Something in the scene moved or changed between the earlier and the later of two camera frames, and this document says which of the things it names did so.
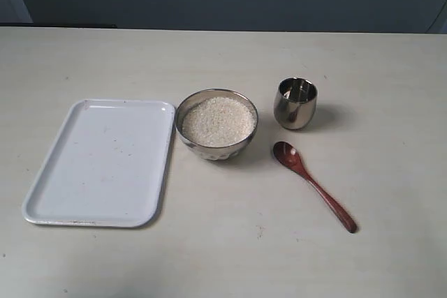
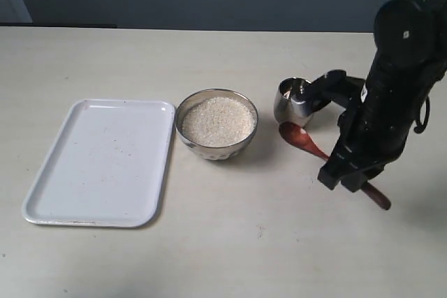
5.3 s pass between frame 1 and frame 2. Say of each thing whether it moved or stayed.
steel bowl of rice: stayed
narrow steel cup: stayed
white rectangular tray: stayed
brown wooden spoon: moved
